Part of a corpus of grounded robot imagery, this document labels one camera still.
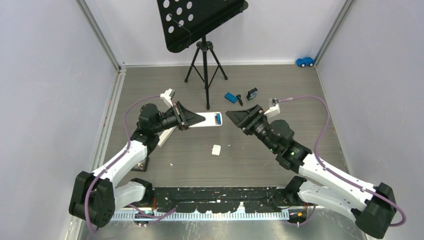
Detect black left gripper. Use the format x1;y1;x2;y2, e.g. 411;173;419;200
152;101;205;134

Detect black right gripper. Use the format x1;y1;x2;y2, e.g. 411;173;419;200
225;104;279;154

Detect white remote control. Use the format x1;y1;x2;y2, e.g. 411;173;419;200
190;112;223;128

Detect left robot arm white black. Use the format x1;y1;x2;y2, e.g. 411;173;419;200
68;101;207;228

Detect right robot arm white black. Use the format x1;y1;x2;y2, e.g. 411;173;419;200
225;105;397;239

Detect white rectangular box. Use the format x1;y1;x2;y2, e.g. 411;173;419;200
157;127;176;147

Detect blue toy brick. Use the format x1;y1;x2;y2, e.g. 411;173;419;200
224;92;238;104

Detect black screw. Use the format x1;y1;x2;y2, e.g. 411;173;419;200
236;94;244;106

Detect small black blue box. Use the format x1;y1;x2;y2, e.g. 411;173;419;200
246;87;258;101

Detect blue toy car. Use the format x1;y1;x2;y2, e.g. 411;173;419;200
295;57;315;68

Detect black music stand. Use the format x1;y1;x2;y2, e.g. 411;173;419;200
156;0;249;110

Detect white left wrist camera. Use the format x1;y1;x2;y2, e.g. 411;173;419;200
159;88;175;108

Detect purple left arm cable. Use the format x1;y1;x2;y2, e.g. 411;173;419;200
84;95;178;233

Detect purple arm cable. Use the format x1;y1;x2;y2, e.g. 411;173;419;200
277;95;407;228
84;95;178;233

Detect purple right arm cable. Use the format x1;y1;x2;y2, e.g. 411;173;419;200
277;95;407;228

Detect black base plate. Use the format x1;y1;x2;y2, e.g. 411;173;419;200
132;186;314;214

